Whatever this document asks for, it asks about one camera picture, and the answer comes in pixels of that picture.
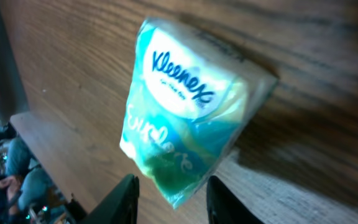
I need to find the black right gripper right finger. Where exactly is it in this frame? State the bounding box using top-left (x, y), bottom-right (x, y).
top-left (206, 175), bottom-right (263, 224)

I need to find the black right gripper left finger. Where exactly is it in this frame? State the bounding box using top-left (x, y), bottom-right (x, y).
top-left (80, 174), bottom-right (140, 224)

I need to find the small teal tissue pack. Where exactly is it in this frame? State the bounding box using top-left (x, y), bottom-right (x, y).
top-left (119, 17), bottom-right (278, 208)

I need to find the seated person in jeans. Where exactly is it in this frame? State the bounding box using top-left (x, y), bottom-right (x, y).
top-left (0, 137), bottom-right (52, 223)

